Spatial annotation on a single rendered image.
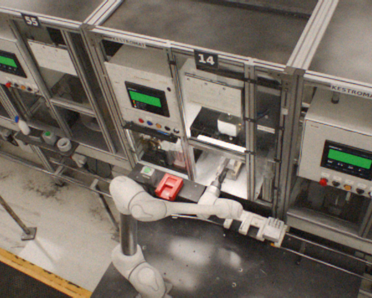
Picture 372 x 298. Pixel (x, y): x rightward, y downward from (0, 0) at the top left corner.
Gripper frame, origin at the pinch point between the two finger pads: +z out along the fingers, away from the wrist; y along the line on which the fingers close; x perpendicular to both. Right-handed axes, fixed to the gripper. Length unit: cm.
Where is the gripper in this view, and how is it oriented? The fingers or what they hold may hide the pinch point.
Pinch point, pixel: (226, 163)
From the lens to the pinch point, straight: 282.3
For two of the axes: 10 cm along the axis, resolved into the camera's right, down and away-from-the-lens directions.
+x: -8.9, -2.8, 3.6
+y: -1.4, -5.9, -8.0
